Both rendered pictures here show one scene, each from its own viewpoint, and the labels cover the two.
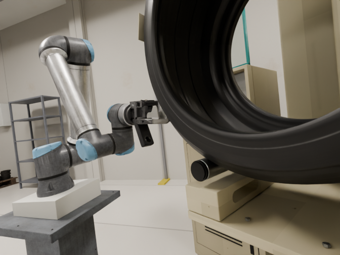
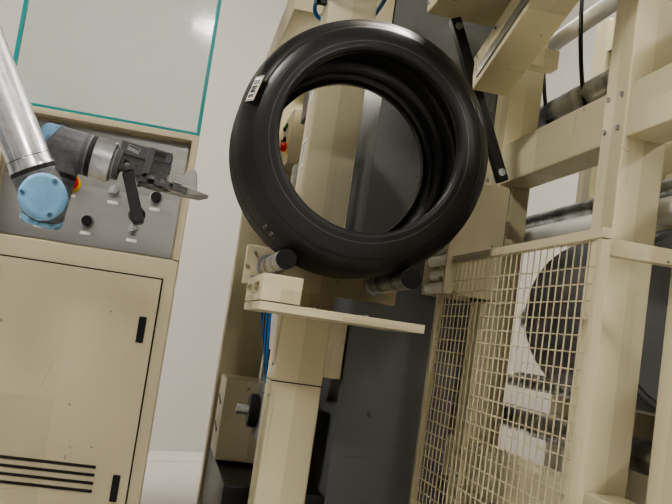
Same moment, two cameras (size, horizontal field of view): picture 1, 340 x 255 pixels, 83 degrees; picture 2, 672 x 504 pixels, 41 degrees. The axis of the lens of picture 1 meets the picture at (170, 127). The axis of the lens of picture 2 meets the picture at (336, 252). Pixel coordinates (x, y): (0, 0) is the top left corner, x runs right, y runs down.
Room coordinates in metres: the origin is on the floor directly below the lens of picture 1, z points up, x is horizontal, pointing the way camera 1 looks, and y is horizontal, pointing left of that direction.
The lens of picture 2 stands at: (-0.64, 1.53, 0.75)
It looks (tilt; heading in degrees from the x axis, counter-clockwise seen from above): 5 degrees up; 300
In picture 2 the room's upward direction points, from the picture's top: 8 degrees clockwise
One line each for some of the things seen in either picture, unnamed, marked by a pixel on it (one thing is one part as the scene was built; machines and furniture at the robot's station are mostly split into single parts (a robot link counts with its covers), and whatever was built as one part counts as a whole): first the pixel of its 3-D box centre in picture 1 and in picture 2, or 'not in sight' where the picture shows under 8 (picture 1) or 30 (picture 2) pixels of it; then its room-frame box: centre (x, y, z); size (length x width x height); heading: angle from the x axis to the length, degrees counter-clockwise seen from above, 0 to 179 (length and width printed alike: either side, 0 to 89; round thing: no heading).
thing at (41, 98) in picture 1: (39, 142); not in sight; (3.91, 2.66, 0.88); 0.94 x 0.39 x 1.77; 71
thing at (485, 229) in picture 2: not in sight; (464, 243); (0.26, -0.69, 1.05); 0.20 x 0.15 x 0.30; 130
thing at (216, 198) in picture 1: (244, 178); (272, 290); (0.52, -0.18, 0.84); 0.36 x 0.09 x 0.06; 130
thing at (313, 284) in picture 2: not in sight; (321, 275); (0.53, -0.41, 0.90); 0.40 x 0.03 x 0.10; 40
